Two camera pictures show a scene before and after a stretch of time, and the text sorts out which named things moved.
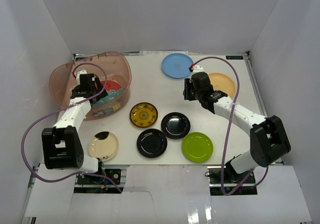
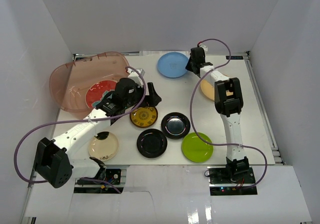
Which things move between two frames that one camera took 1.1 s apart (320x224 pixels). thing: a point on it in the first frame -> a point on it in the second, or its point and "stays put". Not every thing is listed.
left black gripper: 81,92 -> 149,95
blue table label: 234,57 stays put
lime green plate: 197,147 stays put
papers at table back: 161,53 stays put
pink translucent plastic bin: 113,70 stays put
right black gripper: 188,83 -> 188,67
